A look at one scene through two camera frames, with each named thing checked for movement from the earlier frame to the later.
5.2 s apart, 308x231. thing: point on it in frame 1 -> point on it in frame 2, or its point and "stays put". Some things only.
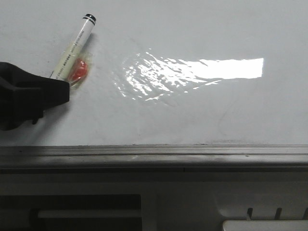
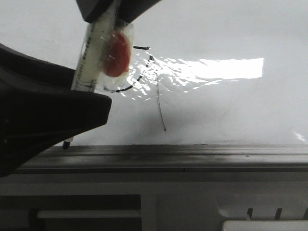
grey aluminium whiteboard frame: (154, 159) stays put
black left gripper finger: (24, 96) -> (38, 109)
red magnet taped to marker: (79, 71) -> (116, 56)
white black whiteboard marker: (64, 67) -> (89, 64)
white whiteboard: (167, 72) stays put
